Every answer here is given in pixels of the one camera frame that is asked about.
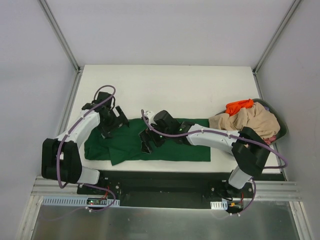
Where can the white cable duct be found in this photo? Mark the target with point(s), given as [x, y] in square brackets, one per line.
[67, 201]
[219, 205]

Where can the aluminium frame post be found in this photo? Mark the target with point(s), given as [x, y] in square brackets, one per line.
[277, 34]
[45, 7]

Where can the pink t shirt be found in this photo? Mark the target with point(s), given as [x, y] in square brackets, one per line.
[270, 140]

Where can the green t shirt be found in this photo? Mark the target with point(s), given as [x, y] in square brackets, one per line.
[125, 145]

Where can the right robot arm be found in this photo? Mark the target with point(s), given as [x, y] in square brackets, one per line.
[246, 146]

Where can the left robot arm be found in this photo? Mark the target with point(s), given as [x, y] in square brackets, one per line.
[87, 121]

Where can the beige t shirt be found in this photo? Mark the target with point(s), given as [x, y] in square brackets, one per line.
[262, 121]

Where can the front aluminium rail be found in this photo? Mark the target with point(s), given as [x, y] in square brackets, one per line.
[285, 191]

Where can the left aluminium side rail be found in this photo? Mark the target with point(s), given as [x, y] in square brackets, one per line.
[62, 112]

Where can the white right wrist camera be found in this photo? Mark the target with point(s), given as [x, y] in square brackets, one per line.
[149, 115]

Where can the left aluminium frame post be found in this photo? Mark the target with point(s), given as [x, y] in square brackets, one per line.
[45, 7]

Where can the right white cable duct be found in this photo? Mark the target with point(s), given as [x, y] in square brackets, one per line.
[219, 205]

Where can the right aluminium frame post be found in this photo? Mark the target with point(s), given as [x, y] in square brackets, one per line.
[277, 34]

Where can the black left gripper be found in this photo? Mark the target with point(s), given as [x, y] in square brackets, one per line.
[115, 122]

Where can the left white cable duct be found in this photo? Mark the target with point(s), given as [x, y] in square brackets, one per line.
[67, 201]

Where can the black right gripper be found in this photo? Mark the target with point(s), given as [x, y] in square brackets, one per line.
[150, 136]

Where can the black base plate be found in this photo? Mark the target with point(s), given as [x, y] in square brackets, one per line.
[151, 189]

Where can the grey laundry basket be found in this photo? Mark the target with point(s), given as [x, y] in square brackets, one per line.
[268, 108]

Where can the orange t shirt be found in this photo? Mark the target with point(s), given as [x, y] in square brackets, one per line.
[233, 108]

